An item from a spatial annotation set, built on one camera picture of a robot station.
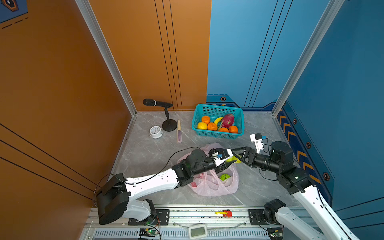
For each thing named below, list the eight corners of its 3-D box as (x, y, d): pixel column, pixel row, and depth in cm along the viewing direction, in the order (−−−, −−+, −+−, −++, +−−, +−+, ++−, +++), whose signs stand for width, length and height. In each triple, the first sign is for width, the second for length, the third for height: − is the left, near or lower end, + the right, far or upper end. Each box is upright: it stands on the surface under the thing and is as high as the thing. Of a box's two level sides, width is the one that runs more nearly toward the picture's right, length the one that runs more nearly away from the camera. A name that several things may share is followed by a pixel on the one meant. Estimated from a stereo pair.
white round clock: (149, 138, 106) (148, 135, 103) (152, 129, 112) (150, 125, 108) (161, 138, 106) (160, 135, 103) (163, 129, 112) (162, 125, 108)
